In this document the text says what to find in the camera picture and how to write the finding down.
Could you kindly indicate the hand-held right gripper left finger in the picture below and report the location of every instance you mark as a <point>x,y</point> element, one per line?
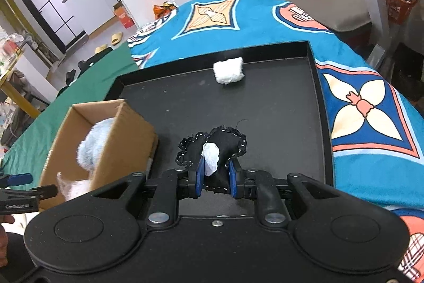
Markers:
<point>199,177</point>

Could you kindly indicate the orange carton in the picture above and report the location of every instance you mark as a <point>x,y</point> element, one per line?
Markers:
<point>124,17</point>

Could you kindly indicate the grey padded bench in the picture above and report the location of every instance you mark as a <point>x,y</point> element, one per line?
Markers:
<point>341,4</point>

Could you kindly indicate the white pink plush toy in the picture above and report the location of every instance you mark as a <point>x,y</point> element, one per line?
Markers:
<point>74,188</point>

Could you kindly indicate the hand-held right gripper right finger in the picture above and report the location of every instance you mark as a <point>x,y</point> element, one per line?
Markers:
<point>233,180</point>

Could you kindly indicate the blue printed blanket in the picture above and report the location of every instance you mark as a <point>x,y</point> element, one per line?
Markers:
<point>265,21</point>

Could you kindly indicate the orange snack bag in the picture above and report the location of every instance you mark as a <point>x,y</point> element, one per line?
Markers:
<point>164,10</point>

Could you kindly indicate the yellow slipper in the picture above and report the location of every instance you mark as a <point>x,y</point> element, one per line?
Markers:
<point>101,49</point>
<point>117,38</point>

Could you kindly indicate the white crumpled soft wad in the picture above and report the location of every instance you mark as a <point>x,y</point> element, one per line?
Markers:
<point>228,70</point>

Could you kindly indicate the cardboard box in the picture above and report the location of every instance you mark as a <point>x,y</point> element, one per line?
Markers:
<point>129,143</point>

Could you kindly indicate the black framed glass door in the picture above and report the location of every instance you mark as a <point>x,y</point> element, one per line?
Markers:
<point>49,4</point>

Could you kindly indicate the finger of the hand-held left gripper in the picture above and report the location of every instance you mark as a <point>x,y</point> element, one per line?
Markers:
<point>36,191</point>
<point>18,179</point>

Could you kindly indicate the black tray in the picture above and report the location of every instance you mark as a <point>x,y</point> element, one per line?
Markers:
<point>281,110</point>

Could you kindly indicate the green cloth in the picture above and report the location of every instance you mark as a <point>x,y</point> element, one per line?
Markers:
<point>92,84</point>

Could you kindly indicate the person's left hand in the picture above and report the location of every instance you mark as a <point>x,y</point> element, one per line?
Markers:
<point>6,219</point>

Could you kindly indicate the grey plush toy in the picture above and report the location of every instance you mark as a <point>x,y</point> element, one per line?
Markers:
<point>94,147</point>

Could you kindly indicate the black stitched stuffed toy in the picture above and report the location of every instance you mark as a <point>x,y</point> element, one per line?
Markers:
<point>225,143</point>

